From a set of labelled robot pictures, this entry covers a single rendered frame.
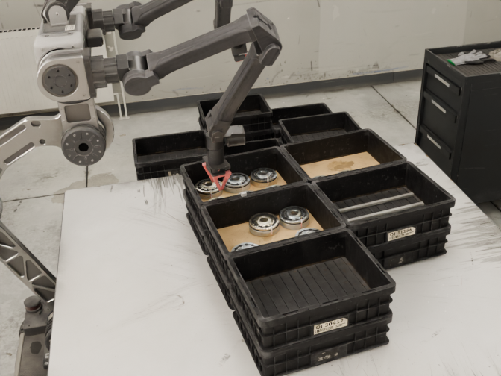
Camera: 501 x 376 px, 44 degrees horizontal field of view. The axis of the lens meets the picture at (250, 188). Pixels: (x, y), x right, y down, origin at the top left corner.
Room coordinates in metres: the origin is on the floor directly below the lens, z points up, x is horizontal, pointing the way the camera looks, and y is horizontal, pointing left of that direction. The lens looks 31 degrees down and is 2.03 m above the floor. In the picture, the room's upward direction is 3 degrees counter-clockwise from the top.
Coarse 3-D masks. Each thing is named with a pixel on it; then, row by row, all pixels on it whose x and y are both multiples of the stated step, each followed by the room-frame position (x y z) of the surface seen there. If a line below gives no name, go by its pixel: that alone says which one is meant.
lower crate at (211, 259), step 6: (204, 240) 1.70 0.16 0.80; (210, 252) 1.63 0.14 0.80; (210, 258) 1.68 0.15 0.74; (210, 264) 1.68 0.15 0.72; (216, 264) 1.57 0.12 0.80; (216, 270) 1.59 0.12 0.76; (216, 276) 1.61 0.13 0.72; (222, 276) 1.50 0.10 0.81; (222, 282) 1.53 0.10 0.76; (228, 282) 1.46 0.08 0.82; (222, 288) 1.55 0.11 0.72; (228, 288) 1.45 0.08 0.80; (228, 294) 1.47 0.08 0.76; (228, 300) 1.49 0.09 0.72; (228, 306) 1.47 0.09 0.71
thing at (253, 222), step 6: (252, 216) 1.75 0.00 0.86; (258, 216) 1.74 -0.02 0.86; (270, 216) 1.74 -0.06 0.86; (276, 216) 1.74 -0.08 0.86; (252, 222) 1.72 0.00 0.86; (270, 222) 1.71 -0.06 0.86; (276, 222) 1.71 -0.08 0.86; (258, 228) 1.67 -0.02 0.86; (264, 228) 1.67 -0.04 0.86; (270, 228) 1.67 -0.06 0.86
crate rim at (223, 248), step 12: (264, 192) 1.79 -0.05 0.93; (204, 204) 1.73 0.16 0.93; (216, 204) 1.73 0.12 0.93; (324, 204) 1.70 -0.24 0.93; (204, 216) 1.67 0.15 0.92; (336, 216) 1.63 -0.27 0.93; (216, 228) 1.59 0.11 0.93; (336, 228) 1.56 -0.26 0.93; (216, 240) 1.54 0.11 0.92; (288, 240) 1.51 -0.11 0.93; (228, 252) 1.46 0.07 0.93; (240, 252) 1.46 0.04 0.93
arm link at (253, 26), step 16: (256, 16) 1.64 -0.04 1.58; (208, 32) 1.65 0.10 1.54; (224, 32) 1.62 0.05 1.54; (240, 32) 1.61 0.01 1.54; (256, 32) 1.61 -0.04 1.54; (272, 32) 1.64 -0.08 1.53; (176, 48) 1.63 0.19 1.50; (192, 48) 1.62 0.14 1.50; (208, 48) 1.62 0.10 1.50; (224, 48) 1.63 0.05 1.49; (160, 64) 1.61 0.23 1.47; (176, 64) 1.62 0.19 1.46; (128, 80) 1.58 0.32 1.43; (144, 80) 1.59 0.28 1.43
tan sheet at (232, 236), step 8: (312, 216) 1.78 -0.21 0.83; (240, 224) 1.75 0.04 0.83; (248, 224) 1.75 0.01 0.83; (312, 224) 1.73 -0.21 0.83; (224, 232) 1.71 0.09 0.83; (232, 232) 1.70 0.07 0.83; (240, 232) 1.70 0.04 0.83; (248, 232) 1.70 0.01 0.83; (280, 232) 1.69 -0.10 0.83; (288, 232) 1.69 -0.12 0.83; (296, 232) 1.69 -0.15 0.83; (224, 240) 1.66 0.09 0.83; (232, 240) 1.66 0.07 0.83; (240, 240) 1.65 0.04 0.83; (248, 240) 1.65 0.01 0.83; (256, 240) 1.65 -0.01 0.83; (264, 240) 1.65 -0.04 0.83; (272, 240) 1.65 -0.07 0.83; (232, 248) 1.61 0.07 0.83
